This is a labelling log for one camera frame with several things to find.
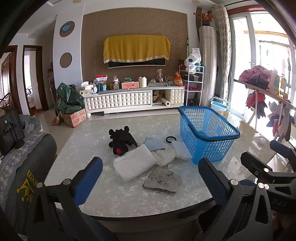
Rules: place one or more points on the white padded television cabinet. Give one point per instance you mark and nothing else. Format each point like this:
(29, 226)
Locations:
(118, 100)

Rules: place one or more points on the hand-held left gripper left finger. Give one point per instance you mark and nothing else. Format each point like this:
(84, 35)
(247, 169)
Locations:
(89, 176)

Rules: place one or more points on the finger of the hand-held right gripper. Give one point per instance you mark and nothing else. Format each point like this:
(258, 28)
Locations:
(254, 163)
(281, 149)

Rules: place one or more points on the wooden clothes rack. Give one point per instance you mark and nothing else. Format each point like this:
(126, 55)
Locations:
(261, 89)

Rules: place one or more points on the blue wall clock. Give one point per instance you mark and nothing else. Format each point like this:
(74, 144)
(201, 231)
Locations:
(66, 27)

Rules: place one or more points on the yellow television cover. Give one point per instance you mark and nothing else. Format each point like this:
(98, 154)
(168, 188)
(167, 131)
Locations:
(136, 47)

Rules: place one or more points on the white plastic bag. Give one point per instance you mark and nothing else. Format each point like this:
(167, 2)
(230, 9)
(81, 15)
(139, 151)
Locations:
(193, 59)

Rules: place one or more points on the patterned curtain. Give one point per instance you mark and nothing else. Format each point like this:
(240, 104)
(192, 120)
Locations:
(223, 46)

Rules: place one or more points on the grey mottled cloth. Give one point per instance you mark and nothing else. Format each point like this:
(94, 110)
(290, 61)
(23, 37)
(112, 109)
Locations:
(161, 179)

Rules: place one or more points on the white fluffy cloth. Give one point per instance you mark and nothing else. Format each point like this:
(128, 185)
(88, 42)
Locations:
(164, 156)

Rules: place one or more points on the light blue plastic bin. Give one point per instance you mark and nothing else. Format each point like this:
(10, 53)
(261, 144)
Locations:
(218, 104)

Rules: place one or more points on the printed cardboard box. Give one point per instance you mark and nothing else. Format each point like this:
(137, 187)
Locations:
(76, 118)

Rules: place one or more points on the blue plastic basket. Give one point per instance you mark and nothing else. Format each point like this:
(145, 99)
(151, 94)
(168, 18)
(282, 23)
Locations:
(208, 148)

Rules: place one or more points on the black handbag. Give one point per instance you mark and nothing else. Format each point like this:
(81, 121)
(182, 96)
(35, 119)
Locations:
(10, 129)

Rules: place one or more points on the pink drawer box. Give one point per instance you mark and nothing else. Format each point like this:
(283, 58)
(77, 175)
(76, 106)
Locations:
(129, 85)

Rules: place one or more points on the green plastic bag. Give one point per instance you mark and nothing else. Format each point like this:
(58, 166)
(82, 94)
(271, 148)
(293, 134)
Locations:
(69, 97)

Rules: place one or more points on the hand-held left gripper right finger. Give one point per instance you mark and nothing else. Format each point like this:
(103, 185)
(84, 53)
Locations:
(212, 183)

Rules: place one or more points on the white paper roll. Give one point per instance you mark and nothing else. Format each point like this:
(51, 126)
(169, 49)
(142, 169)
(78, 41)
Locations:
(166, 102)

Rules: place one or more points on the pile of pink clothes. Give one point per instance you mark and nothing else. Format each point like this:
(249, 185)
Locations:
(254, 73)

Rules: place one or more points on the tissue box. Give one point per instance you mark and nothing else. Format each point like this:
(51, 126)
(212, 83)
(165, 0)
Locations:
(86, 86)

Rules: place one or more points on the grey chair with yellow logo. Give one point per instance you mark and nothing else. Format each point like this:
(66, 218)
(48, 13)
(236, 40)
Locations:
(30, 162)

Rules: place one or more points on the potted artificial flowers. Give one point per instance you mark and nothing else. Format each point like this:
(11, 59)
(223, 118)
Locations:
(205, 17)

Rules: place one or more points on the white standing air conditioner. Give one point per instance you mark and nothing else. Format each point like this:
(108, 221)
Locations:
(208, 64)

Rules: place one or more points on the white textured towel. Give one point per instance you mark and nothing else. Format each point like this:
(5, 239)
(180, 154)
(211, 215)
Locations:
(134, 162)

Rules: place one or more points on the black plush toy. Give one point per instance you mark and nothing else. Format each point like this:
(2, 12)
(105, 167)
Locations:
(120, 139)

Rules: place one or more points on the light blue cloth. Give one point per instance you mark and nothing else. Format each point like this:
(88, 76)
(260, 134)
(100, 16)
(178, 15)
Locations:
(153, 143)

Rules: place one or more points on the orange bag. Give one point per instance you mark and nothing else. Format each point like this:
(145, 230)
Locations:
(178, 80)

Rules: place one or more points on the white plastic jar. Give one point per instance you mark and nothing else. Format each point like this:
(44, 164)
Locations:
(143, 82)

